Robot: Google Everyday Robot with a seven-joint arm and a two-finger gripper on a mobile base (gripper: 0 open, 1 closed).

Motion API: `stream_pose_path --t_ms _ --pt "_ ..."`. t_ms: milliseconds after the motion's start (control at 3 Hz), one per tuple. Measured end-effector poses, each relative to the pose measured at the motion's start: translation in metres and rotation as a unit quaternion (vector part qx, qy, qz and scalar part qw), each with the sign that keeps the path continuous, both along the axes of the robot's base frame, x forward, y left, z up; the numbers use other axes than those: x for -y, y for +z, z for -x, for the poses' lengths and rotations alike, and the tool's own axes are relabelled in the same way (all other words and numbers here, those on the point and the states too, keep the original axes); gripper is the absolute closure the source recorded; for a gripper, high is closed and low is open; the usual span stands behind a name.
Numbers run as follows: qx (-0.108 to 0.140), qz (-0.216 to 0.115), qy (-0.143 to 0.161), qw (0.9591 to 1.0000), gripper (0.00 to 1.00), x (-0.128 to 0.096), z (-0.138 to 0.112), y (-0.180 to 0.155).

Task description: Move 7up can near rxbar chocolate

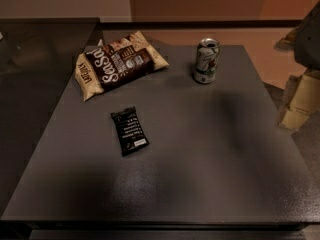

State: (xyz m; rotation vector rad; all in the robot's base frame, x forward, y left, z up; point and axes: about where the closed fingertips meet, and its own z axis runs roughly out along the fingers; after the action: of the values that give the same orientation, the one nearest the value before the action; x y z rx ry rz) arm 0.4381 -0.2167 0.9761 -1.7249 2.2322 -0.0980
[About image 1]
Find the green white 7up can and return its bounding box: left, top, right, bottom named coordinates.
left=193, top=38, right=220, bottom=84

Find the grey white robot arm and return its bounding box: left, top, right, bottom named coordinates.
left=278, top=1, right=320, bottom=130

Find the brown white chip bag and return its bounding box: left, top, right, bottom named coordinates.
left=75, top=31, right=169, bottom=101

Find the dark grey side table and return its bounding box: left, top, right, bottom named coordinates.
left=0, top=19, right=96, bottom=215

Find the black rxbar chocolate bar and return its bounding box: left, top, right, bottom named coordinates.
left=111, top=107, right=149, bottom=156

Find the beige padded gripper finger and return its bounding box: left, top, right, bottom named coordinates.
left=278, top=69, right=320, bottom=130

